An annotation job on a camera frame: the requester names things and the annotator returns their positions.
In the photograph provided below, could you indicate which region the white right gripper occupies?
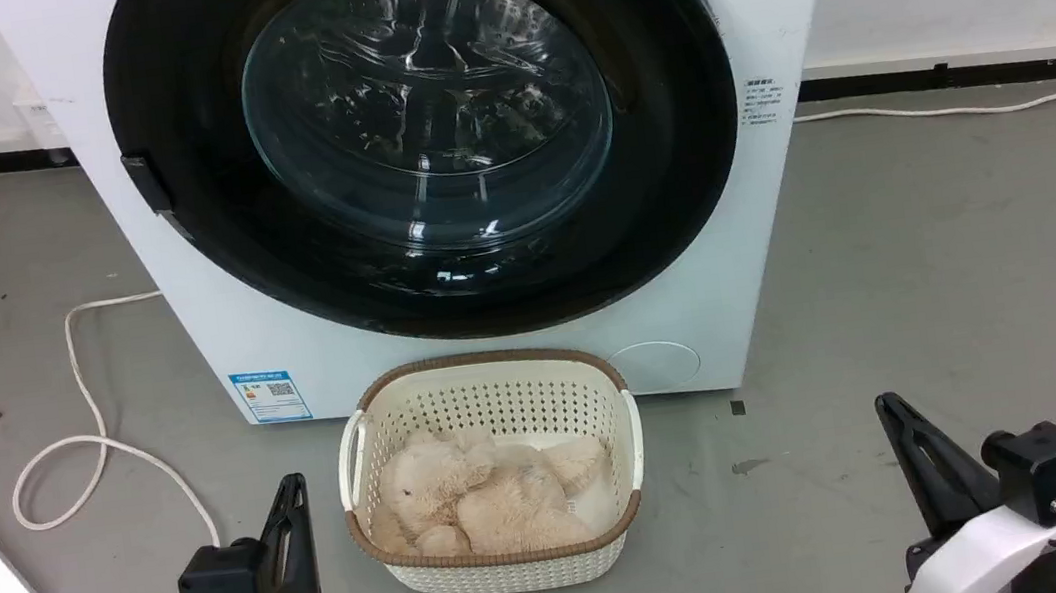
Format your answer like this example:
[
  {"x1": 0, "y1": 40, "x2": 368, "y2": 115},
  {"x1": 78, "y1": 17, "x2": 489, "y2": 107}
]
[{"x1": 875, "y1": 372, "x2": 1056, "y2": 593}]

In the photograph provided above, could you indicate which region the white front-load washing machine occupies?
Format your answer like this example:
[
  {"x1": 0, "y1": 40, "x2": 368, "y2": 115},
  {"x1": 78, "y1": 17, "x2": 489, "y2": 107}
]
[{"x1": 0, "y1": 0, "x2": 891, "y2": 476}]

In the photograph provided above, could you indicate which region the black round glass washer door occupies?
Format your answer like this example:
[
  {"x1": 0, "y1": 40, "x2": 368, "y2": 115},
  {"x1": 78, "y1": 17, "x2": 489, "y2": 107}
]
[{"x1": 93, "y1": 0, "x2": 764, "y2": 380}]

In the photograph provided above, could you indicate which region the blue energy label sticker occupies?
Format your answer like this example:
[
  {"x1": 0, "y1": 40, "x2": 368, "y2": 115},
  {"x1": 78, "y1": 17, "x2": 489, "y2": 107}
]
[{"x1": 228, "y1": 366, "x2": 313, "y2": 429}]

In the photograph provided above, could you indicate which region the beige plush toy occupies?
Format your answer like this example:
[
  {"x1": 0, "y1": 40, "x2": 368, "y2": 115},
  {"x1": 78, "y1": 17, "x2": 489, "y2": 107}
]
[{"x1": 359, "y1": 408, "x2": 622, "y2": 570}]

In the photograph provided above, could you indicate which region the cream laundry basket brown rim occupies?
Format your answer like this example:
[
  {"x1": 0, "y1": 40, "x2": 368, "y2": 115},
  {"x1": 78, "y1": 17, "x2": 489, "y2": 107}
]
[{"x1": 325, "y1": 332, "x2": 661, "y2": 593}]

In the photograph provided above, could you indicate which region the round white filter cover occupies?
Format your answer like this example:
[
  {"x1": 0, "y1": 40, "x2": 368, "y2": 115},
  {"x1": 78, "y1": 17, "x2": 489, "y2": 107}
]
[{"x1": 607, "y1": 336, "x2": 704, "y2": 396}]

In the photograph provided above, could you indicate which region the small printed text sticker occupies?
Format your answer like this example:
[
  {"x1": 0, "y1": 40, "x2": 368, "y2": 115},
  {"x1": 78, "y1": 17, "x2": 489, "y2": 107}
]
[{"x1": 739, "y1": 74, "x2": 791, "y2": 129}]

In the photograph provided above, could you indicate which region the white looping power cable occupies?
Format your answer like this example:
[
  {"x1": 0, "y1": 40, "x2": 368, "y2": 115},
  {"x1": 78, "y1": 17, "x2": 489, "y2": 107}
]
[{"x1": 0, "y1": 286, "x2": 228, "y2": 593}]

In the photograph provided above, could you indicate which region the thin white floor cable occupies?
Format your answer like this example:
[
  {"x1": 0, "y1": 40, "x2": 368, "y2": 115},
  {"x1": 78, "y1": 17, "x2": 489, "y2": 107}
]
[{"x1": 792, "y1": 76, "x2": 1056, "y2": 140}]

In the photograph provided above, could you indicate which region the white wall socket box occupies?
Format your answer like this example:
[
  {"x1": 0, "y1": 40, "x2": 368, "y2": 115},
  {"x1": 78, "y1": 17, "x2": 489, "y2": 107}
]
[{"x1": 11, "y1": 81, "x2": 73, "y2": 156}]

